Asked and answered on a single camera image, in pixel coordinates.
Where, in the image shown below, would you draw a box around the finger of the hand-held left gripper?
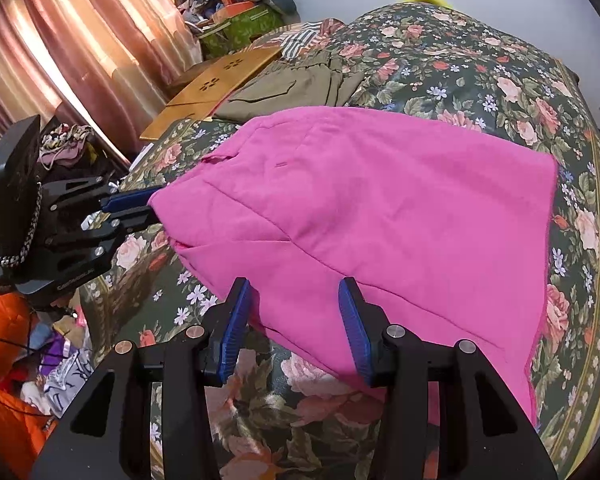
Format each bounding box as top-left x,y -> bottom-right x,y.
100,186 -> 165,214
107,208 -> 161,235

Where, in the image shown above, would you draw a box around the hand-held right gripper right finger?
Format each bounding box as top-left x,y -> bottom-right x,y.
338,277 -> 560,480

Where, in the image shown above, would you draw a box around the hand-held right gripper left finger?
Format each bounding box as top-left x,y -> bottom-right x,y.
30,277 -> 252,480

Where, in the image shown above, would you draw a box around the pink pants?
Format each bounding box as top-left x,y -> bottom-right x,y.
147,106 -> 560,423

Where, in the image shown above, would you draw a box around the olive green pants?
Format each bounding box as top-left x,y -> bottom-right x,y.
213,53 -> 366,124

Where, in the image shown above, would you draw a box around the clutter of clothes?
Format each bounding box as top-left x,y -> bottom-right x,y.
37,124 -> 131,181

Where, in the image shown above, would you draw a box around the wooden folding table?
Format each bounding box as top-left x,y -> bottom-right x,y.
140,46 -> 284,142

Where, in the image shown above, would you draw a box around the pink striped curtain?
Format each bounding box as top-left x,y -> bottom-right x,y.
0,0 -> 203,158

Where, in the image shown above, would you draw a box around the orange cloth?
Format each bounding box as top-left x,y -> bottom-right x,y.
0,291 -> 58,476

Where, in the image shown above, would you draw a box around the green patterned box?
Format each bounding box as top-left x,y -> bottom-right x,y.
198,4 -> 287,59

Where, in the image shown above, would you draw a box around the striped cloth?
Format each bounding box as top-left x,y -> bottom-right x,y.
280,18 -> 346,61

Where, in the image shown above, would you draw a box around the floral bed blanket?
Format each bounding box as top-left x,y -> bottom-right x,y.
79,1 -> 600,480

